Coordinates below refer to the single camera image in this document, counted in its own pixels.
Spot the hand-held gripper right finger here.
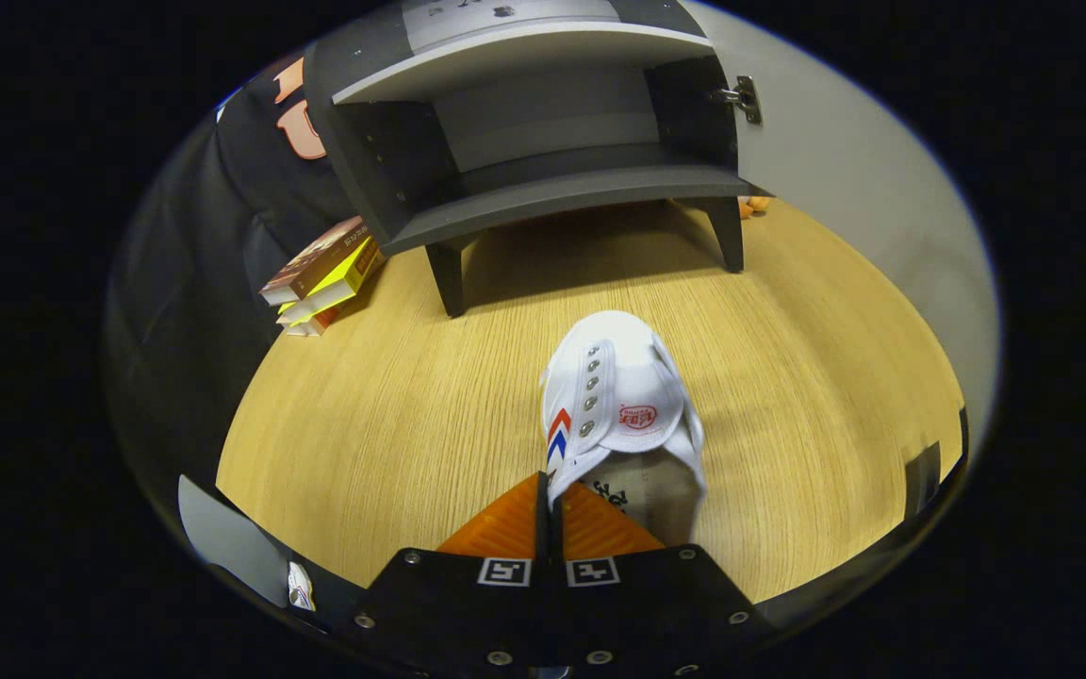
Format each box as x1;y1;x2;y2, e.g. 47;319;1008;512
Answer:
551;481;775;678

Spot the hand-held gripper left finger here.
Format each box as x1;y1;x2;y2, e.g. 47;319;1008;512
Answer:
352;472;551;678

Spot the white shoe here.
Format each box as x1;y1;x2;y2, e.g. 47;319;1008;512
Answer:
540;309;706;548

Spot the grey shoe cabinet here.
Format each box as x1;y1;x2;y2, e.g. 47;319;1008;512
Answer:
303;0;770;319

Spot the grey panel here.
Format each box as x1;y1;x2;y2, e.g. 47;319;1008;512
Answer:
177;474;365;633

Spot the white and orange book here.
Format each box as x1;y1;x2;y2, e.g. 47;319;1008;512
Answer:
284;283;362;338

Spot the yellow book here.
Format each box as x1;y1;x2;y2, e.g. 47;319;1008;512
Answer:
276;236;386;326

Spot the black backdrop cloth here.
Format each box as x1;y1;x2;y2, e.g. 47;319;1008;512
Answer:
105;52;384;510

